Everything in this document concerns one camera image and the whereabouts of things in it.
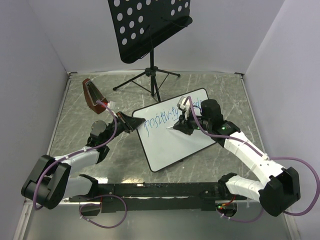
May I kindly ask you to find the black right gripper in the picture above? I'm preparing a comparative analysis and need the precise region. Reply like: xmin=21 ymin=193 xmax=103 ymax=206
xmin=173 ymin=108 xmax=211 ymax=136

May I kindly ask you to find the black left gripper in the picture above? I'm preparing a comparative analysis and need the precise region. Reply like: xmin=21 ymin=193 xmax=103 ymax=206
xmin=103 ymin=110 xmax=146 ymax=145

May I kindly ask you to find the white rectangular whiteboard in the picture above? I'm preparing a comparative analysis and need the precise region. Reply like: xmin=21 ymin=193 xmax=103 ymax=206
xmin=132 ymin=88 xmax=215 ymax=172

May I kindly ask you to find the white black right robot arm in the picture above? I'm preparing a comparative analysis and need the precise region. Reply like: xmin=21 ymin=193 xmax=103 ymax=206
xmin=172 ymin=96 xmax=301 ymax=217

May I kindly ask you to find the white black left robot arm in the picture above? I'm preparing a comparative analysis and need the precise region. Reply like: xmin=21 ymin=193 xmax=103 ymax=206
xmin=21 ymin=111 xmax=145 ymax=210

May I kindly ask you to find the brown wooden metronome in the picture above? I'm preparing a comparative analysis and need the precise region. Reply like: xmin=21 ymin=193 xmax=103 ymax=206
xmin=82 ymin=78 xmax=108 ymax=114

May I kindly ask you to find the black perforated music stand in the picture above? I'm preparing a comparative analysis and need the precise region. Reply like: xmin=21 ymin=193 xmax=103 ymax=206
xmin=108 ymin=0 xmax=193 ymax=101

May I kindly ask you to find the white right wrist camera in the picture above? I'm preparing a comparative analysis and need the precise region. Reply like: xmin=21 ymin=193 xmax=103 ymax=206
xmin=177 ymin=96 xmax=192 ymax=120

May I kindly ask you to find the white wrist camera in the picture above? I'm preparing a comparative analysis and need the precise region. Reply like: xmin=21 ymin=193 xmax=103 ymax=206
xmin=101 ymin=101 xmax=116 ymax=110
xmin=177 ymin=96 xmax=192 ymax=120

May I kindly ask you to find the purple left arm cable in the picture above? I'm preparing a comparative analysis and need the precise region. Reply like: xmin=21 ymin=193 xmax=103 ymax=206
xmin=32 ymin=100 xmax=128 ymax=229

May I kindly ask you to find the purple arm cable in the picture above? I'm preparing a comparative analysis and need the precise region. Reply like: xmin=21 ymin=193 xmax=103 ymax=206
xmin=32 ymin=100 xmax=128 ymax=229
xmin=186 ymin=96 xmax=320 ymax=223

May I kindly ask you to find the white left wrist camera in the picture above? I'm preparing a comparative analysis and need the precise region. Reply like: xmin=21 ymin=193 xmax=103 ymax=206
xmin=101 ymin=101 xmax=116 ymax=110

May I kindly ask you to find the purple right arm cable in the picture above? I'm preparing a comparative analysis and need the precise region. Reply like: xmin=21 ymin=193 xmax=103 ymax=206
xmin=186 ymin=96 xmax=320 ymax=223

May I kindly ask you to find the aluminium frame rail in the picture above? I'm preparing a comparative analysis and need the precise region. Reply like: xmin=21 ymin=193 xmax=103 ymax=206
xmin=13 ymin=72 xmax=73 ymax=240

